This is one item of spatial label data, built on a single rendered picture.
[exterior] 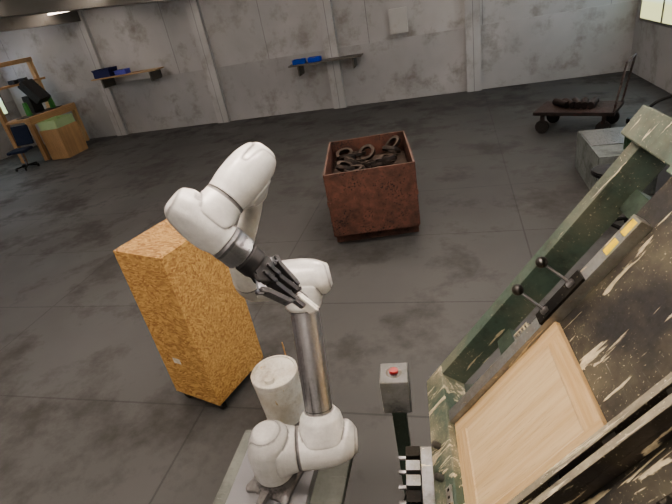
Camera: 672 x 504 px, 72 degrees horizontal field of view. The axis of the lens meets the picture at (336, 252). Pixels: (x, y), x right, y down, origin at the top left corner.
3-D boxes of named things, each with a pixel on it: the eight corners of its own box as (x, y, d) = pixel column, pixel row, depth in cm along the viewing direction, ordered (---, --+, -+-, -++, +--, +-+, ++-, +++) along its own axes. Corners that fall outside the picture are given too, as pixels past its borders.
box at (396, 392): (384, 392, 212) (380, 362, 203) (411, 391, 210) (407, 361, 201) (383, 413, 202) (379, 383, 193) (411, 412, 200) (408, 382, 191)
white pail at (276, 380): (273, 392, 329) (257, 340, 307) (314, 393, 321) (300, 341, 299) (258, 429, 302) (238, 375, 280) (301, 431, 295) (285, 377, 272)
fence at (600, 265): (457, 415, 179) (448, 411, 178) (645, 219, 132) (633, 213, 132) (458, 425, 175) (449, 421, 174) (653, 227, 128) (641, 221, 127)
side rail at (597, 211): (462, 374, 201) (440, 364, 200) (660, 156, 147) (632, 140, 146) (464, 384, 196) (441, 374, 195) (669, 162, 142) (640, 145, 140)
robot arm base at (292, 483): (238, 501, 171) (235, 492, 168) (269, 450, 188) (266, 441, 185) (281, 518, 164) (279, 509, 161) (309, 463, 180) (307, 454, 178)
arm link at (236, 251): (242, 220, 111) (261, 235, 113) (222, 236, 117) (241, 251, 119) (228, 245, 105) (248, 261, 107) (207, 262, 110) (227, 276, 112)
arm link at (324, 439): (302, 456, 178) (359, 448, 179) (300, 482, 162) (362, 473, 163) (271, 259, 169) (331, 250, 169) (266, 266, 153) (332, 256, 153)
